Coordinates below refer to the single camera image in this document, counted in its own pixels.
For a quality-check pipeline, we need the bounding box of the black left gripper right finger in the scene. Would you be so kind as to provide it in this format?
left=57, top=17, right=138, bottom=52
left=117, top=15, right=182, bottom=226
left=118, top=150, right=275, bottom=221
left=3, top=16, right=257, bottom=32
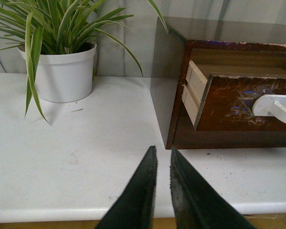
left=170, top=148, right=255, bottom=229

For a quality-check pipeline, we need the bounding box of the brown wooden drawer cabinet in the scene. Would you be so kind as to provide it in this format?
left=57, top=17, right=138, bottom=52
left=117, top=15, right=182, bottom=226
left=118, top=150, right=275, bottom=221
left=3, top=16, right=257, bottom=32
left=151, top=17, right=286, bottom=149

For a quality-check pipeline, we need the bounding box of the white drawer handle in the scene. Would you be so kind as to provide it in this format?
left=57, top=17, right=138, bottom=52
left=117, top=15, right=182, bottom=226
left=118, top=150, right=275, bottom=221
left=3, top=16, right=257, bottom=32
left=252, top=94, right=286, bottom=124

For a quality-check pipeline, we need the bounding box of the wooden drawer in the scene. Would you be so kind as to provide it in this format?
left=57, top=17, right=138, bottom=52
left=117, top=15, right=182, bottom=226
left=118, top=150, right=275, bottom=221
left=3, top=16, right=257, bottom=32
left=182, top=61, right=286, bottom=131
left=173, top=112, right=286, bottom=149

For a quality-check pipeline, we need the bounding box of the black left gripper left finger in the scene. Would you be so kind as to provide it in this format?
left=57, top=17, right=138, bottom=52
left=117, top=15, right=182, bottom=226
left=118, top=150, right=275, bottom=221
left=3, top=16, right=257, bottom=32
left=96, top=146, right=157, bottom=229

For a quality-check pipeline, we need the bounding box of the white plant pot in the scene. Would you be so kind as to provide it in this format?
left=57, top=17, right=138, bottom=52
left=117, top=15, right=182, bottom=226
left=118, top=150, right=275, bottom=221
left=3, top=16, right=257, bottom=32
left=18, top=42, right=97, bottom=104

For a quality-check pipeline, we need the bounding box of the green spider plant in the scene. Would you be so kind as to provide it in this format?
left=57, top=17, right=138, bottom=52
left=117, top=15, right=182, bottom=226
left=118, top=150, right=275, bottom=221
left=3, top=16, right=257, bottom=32
left=0, top=0, right=169, bottom=124

